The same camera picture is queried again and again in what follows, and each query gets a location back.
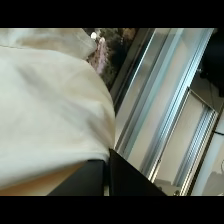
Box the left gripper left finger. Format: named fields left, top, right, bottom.
left=48, top=159, right=107, bottom=197

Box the cream shirt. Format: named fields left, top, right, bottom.
left=0, top=28, right=117, bottom=197

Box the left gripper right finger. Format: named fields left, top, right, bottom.
left=108, top=148, right=167, bottom=197

